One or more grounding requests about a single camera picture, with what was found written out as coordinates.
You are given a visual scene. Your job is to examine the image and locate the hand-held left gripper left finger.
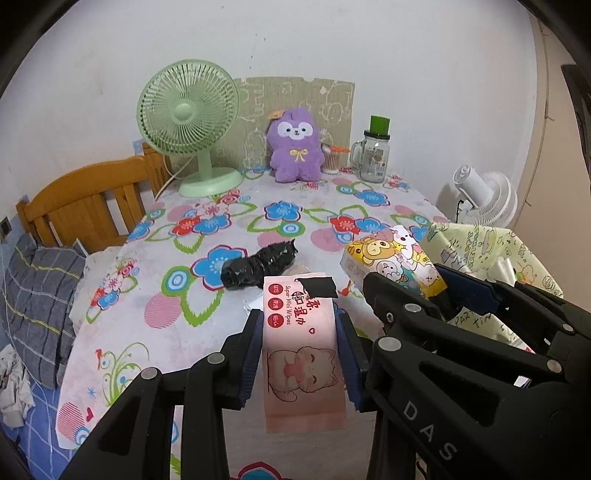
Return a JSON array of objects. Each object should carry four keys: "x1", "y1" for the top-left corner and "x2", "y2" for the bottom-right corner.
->
[{"x1": 60, "y1": 308, "x2": 265, "y2": 480}]

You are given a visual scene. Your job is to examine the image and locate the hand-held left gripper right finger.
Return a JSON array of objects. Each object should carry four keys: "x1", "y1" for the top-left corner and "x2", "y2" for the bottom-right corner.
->
[{"x1": 335, "y1": 310, "x2": 378, "y2": 480}]

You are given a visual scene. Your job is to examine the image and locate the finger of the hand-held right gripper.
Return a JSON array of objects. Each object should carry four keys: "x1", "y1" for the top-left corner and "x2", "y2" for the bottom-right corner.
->
[
  {"x1": 434, "y1": 263, "x2": 591, "y2": 356},
  {"x1": 361, "y1": 272, "x2": 568, "y2": 394}
]

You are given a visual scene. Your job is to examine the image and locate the pink wet wipes pack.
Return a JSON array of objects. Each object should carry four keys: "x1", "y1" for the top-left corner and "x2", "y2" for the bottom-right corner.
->
[{"x1": 262, "y1": 275, "x2": 348, "y2": 433}]

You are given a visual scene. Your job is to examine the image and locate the cartoon animal tissue pack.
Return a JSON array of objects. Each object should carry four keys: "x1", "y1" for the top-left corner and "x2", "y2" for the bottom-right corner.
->
[{"x1": 340, "y1": 224, "x2": 448, "y2": 301}]

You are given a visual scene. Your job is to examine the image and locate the floral tablecloth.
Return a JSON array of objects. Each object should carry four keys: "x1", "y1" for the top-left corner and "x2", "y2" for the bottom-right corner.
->
[{"x1": 55, "y1": 166, "x2": 462, "y2": 480}]

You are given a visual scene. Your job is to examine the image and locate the white standing fan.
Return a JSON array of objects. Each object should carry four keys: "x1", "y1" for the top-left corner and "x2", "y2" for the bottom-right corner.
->
[{"x1": 452, "y1": 166, "x2": 519, "y2": 230}]

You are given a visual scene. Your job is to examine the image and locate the black plastic bag roll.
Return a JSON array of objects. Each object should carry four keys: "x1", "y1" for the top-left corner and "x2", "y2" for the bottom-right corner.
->
[{"x1": 220, "y1": 240, "x2": 299, "y2": 291}]

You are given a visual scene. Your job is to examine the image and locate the glass jar with green lid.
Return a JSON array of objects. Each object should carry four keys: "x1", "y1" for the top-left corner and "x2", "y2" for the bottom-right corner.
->
[{"x1": 349, "y1": 115, "x2": 392, "y2": 182}]

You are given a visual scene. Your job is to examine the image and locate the small striped cup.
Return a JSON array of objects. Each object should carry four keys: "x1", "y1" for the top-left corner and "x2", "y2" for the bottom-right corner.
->
[{"x1": 321, "y1": 141, "x2": 351, "y2": 175}]

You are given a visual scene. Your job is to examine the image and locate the purple plush toy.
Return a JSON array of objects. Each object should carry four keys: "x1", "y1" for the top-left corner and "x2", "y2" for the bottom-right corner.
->
[{"x1": 267, "y1": 107, "x2": 325, "y2": 184}]

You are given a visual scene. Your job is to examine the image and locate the grey plaid pillow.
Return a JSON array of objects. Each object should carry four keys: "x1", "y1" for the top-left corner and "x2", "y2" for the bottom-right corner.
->
[{"x1": 0, "y1": 233, "x2": 88, "y2": 389}]

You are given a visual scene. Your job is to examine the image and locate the blue bed sheet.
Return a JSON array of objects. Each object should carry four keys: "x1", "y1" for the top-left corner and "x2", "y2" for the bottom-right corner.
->
[{"x1": 0, "y1": 240, "x2": 80, "y2": 480}]

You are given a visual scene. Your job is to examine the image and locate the white crumpled cloth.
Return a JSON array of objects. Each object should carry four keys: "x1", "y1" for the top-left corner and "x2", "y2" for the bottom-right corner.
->
[{"x1": 0, "y1": 346, "x2": 37, "y2": 426}]

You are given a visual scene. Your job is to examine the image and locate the wooden bed headboard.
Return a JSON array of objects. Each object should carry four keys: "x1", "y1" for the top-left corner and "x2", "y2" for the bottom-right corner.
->
[{"x1": 16, "y1": 142, "x2": 174, "y2": 253}]

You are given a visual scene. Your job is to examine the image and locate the green desk fan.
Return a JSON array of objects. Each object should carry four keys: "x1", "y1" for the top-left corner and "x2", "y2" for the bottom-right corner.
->
[{"x1": 137, "y1": 60, "x2": 243, "y2": 198}]

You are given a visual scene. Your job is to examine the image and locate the green printed cardboard sheet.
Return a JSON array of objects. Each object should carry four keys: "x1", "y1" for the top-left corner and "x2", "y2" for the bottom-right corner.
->
[{"x1": 217, "y1": 76, "x2": 356, "y2": 169}]

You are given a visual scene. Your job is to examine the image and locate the pale fan cable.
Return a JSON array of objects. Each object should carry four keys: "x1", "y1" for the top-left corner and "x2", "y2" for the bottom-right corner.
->
[{"x1": 156, "y1": 154, "x2": 193, "y2": 197}]

